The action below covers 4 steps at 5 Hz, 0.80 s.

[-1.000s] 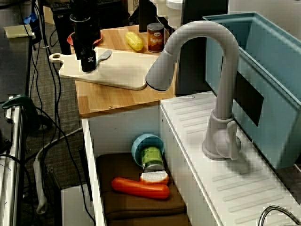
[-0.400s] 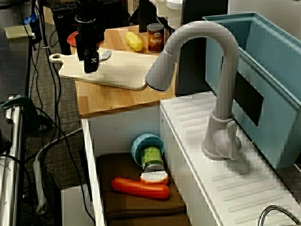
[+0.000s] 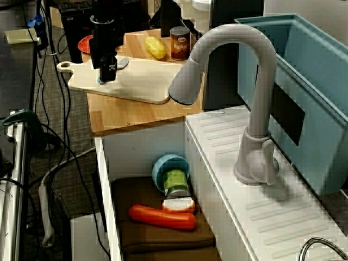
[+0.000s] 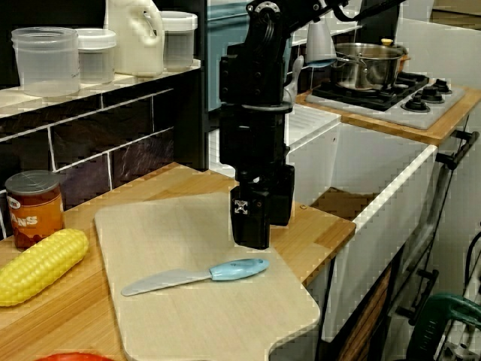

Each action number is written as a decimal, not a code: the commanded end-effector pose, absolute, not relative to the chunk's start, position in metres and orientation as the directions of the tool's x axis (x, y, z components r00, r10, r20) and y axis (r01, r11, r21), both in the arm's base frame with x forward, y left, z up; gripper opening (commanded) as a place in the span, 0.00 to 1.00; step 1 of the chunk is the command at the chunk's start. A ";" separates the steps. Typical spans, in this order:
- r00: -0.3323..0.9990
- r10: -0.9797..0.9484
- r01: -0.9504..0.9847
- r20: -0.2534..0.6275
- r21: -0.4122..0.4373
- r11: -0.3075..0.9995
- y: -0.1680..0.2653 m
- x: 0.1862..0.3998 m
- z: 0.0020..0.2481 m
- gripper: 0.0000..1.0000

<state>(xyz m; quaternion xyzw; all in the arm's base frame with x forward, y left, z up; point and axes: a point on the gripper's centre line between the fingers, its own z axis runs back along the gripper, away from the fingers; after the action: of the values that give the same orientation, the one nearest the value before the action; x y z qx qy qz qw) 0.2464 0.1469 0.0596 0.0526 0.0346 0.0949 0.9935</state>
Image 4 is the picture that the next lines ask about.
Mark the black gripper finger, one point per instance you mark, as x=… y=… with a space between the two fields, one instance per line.
x=251 y=229
x=282 y=195

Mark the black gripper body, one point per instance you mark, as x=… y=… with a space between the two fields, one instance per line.
x=255 y=143

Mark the light wooden cutting board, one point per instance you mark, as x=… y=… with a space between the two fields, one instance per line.
x=195 y=312

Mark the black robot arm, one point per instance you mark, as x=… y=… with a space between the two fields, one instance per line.
x=263 y=56

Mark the black upright panel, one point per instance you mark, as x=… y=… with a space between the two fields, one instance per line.
x=189 y=124

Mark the white toy sink unit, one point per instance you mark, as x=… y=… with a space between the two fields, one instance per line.
x=357 y=161

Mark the grey toy faucet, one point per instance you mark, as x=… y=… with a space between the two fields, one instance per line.
x=319 y=41

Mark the large clear lidded container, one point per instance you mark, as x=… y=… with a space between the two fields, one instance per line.
x=180 y=41

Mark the stainless steel pot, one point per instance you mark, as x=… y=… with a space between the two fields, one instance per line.
x=368 y=64

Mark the white plastic jug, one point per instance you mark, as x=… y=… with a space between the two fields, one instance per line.
x=131 y=41

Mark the black stove knob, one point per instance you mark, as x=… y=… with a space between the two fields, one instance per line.
x=415 y=104
x=443 y=85
x=432 y=94

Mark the grey toy stove top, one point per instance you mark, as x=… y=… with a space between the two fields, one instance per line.
x=432 y=116

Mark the small clear lidded container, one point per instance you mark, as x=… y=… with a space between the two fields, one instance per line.
x=95 y=56

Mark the green metal clamp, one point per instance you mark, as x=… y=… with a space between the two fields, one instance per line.
x=436 y=312

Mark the yellow toy corn cob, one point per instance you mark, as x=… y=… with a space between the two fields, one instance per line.
x=41 y=267

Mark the red plate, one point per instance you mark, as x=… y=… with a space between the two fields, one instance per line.
x=75 y=357

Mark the orange beans can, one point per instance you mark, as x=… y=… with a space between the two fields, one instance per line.
x=34 y=214

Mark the clear container without lid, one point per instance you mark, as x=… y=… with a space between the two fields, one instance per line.
x=45 y=64

